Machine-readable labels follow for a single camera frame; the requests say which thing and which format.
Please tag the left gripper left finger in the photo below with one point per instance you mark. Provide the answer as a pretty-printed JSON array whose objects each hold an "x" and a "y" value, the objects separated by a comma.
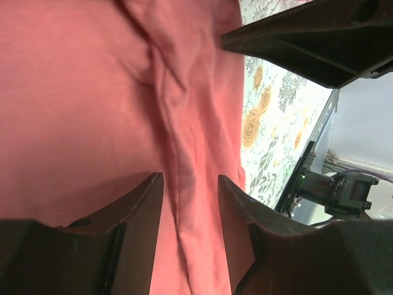
[{"x": 110, "y": 251}]

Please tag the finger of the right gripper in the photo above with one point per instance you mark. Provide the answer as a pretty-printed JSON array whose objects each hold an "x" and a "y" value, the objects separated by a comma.
[{"x": 331, "y": 43}]

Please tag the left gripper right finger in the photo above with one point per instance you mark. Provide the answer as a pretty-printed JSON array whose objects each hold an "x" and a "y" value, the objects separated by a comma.
[{"x": 268, "y": 253}]

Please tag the pink red t shirt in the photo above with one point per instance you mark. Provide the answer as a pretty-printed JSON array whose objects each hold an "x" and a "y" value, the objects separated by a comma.
[{"x": 97, "y": 95}]

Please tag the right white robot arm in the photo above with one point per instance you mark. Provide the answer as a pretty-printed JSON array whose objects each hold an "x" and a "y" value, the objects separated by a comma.
[{"x": 343, "y": 195}]

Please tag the floral table mat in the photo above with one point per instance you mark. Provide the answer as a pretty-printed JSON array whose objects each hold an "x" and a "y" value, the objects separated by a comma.
[{"x": 280, "y": 112}]

